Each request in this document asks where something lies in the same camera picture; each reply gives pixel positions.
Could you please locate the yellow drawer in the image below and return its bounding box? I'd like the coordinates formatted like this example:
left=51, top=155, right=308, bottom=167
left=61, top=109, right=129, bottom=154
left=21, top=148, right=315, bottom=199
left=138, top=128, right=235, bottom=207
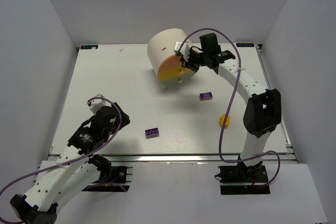
left=157, top=67, right=194, bottom=82

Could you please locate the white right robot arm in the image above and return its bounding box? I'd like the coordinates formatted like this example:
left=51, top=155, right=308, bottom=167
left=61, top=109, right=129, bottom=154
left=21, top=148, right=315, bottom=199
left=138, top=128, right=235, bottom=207
left=174, top=33, right=282, bottom=168

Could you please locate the orange drawer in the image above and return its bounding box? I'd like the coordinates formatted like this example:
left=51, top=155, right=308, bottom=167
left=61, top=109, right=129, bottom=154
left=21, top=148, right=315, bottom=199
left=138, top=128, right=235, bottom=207
left=158, top=55, right=182, bottom=71

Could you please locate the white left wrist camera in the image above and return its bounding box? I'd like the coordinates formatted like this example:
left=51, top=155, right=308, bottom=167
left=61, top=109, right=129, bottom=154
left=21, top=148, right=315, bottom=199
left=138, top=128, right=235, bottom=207
left=87, top=93, right=106, bottom=115

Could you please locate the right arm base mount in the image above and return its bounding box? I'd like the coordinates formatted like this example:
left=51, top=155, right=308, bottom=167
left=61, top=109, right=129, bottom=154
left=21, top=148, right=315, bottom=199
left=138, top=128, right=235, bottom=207
left=214, top=161, right=270, bottom=195

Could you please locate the blue label sticker left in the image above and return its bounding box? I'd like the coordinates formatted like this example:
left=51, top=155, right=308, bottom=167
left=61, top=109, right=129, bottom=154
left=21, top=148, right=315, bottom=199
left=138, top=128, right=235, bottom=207
left=80, top=45, right=98, bottom=50

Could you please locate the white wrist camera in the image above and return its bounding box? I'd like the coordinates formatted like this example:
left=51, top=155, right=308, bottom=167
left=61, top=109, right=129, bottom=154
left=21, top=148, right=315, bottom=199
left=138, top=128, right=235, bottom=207
left=174, top=41, right=190, bottom=61
left=87, top=93, right=106, bottom=115

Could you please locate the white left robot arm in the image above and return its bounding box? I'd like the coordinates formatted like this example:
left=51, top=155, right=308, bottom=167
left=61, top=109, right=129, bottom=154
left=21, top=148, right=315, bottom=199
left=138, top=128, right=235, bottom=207
left=10, top=97, right=130, bottom=223

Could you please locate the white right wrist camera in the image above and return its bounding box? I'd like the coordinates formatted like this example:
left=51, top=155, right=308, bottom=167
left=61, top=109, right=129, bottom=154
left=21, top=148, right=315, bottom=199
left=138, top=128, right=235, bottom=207
left=174, top=41, right=190, bottom=61

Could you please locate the yellow rounded lego brick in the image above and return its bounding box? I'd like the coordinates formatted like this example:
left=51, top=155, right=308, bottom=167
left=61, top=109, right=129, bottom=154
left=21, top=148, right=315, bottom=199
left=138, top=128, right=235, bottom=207
left=219, top=114, right=230, bottom=128

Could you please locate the white round drawer cabinet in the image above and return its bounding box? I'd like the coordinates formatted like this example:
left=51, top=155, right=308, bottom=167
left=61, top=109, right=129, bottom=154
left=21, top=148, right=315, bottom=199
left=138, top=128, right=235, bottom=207
left=147, top=28, right=195, bottom=88

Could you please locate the purple lego brick underside up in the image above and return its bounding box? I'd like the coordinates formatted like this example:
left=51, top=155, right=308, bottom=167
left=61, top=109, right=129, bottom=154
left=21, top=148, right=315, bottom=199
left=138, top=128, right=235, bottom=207
left=145, top=127, right=160, bottom=138

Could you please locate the purple lego brick studs up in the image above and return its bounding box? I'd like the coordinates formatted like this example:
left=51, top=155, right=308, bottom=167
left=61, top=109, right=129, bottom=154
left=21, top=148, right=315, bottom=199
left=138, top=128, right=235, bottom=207
left=199, top=92, right=213, bottom=101

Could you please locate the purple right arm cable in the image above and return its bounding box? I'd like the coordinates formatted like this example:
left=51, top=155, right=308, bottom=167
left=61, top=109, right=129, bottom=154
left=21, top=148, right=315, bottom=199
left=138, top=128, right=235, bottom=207
left=178, top=27, right=281, bottom=186

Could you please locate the blue label sticker right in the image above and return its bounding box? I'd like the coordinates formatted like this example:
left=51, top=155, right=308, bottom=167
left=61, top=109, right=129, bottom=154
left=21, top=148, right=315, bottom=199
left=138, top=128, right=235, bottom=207
left=236, top=42, right=255, bottom=47

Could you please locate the blue label sticker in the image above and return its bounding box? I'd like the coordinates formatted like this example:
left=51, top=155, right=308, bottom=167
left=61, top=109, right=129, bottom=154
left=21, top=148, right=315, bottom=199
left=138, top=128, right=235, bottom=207
left=236, top=42, right=255, bottom=47
left=80, top=45, right=98, bottom=50

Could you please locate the aluminium table edge rail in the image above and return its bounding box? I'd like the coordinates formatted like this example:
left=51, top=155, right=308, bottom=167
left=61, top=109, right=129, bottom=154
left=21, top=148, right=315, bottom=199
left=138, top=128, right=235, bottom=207
left=47, top=153, right=297, bottom=162

